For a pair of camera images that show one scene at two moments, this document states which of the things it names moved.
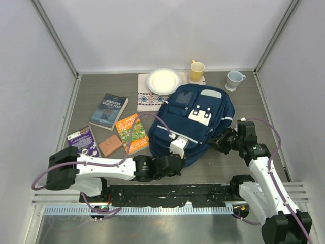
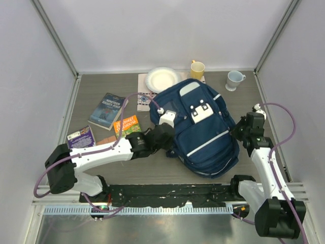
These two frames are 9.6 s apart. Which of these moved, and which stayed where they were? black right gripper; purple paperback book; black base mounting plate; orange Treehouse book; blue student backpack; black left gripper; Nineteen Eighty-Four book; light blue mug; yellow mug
Moved: blue student backpack; black right gripper; black left gripper
Stayed: purple paperback book; Nineteen Eighty-Four book; orange Treehouse book; black base mounting plate; yellow mug; light blue mug
